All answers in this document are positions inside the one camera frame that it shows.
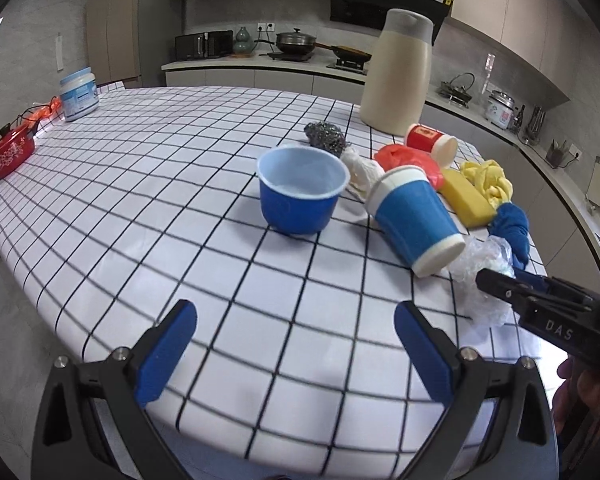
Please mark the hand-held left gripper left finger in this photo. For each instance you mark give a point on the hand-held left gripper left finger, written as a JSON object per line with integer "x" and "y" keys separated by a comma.
{"x": 166, "y": 345}

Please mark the grey chopstick holder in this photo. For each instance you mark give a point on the grey chopstick holder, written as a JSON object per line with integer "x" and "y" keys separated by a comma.
{"x": 559, "y": 155}

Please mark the black range hood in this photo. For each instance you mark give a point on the black range hood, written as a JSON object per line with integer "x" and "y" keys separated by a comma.
{"x": 360, "y": 5}

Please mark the steel wool scrubber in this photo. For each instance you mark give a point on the steel wool scrubber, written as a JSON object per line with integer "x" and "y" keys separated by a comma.
{"x": 325, "y": 135}

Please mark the person's right hand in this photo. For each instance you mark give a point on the person's right hand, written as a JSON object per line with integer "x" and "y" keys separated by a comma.
{"x": 562, "y": 400}

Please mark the yellow towel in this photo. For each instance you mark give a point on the yellow towel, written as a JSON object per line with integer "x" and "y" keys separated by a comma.
{"x": 490, "y": 180}

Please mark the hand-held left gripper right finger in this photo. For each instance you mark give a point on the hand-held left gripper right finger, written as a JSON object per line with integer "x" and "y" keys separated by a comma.
{"x": 425, "y": 350}

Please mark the blue plastic bowl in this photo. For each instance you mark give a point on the blue plastic bowl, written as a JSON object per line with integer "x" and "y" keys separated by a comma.
{"x": 295, "y": 205}

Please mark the orange plastic piece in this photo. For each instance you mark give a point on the orange plastic piece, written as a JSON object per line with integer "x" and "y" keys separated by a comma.
{"x": 55, "y": 106}

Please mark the metal utensil rack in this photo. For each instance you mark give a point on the metal utensil rack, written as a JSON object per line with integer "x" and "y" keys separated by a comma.
{"x": 534, "y": 125}

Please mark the clear plastic wrap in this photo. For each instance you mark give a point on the clear plastic wrap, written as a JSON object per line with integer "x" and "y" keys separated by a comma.
{"x": 472, "y": 305}

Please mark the black microwave oven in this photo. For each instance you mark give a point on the black microwave oven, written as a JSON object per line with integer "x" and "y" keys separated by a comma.
{"x": 200, "y": 46}

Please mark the metal kettle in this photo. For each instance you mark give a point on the metal kettle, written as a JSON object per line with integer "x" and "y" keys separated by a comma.
{"x": 460, "y": 87}

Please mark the cream thermos jug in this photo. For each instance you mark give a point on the cream thermos jug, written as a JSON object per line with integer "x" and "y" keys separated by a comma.
{"x": 395, "y": 80}

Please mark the beige refrigerator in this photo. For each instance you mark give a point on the beige refrigerator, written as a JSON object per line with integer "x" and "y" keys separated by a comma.
{"x": 125, "y": 35}

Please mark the black induction cooker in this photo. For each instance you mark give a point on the black induction cooker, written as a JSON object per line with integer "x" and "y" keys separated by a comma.
{"x": 287, "y": 55}

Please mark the black wok with lid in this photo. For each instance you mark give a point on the black wok with lid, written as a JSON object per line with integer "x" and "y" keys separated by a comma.
{"x": 295, "y": 42}

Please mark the black gas stove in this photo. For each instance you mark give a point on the black gas stove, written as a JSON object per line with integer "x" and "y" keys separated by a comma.
{"x": 347, "y": 66}

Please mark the blue paper cup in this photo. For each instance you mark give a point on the blue paper cup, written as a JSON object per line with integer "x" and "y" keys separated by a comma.
{"x": 410, "y": 220}

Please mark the white wall tag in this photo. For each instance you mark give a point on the white wall tag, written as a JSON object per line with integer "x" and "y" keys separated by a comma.
{"x": 59, "y": 52}

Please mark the yellow sponge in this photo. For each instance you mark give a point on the yellow sponge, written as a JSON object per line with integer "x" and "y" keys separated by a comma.
{"x": 467, "y": 200}

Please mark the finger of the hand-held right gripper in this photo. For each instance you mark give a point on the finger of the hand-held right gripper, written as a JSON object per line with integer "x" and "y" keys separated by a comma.
{"x": 500, "y": 287}
{"x": 565, "y": 287}

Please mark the green ceramic vase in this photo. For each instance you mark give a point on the green ceramic vase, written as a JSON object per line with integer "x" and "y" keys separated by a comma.
{"x": 242, "y": 42}

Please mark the red plastic bag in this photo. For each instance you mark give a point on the red plastic bag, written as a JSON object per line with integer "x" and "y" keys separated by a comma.
{"x": 405, "y": 157}

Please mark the red paper cup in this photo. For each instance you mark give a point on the red paper cup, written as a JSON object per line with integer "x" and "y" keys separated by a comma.
{"x": 422, "y": 137}

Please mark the white and blue tub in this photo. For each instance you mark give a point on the white and blue tub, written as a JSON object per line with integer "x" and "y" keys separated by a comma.
{"x": 80, "y": 97}

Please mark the blue cloth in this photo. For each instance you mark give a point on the blue cloth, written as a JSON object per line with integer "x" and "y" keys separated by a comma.
{"x": 510, "y": 225}

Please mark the white crumpled tissue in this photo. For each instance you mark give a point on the white crumpled tissue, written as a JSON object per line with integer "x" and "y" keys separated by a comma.
{"x": 357, "y": 172}

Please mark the dark glass bottle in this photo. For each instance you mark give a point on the dark glass bottle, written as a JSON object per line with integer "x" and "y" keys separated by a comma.
{"x": 519, "y": 119}

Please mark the white rice cooker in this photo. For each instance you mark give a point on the white rice cooker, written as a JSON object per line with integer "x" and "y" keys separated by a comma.
{"x": 500, "y": 110}

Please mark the beige upper cabinets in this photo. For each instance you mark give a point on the beige upper cabinets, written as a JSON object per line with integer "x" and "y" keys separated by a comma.
{"x": 510, "y": 5}

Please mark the black frying pan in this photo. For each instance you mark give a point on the black frying pan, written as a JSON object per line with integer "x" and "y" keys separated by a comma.
{"x": 350, "y": 52}

